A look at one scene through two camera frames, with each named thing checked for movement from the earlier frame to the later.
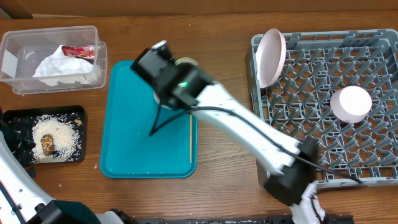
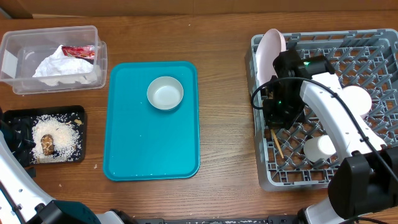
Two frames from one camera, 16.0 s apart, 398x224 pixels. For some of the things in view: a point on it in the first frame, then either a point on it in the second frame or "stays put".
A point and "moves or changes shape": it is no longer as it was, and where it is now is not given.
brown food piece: x=47 y=143 stays put
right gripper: x=152 y=86 -> x=274 y=119
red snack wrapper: x=81 y=51 stays put
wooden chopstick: x=190 y=135 moves or changes shape
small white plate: x=351 y=104 stays put
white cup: x=186 y=60 -> x=317 y=148
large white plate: x=270 y=56 stays put
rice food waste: x=55 y=139 stays put
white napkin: x=60 y=68 stays put
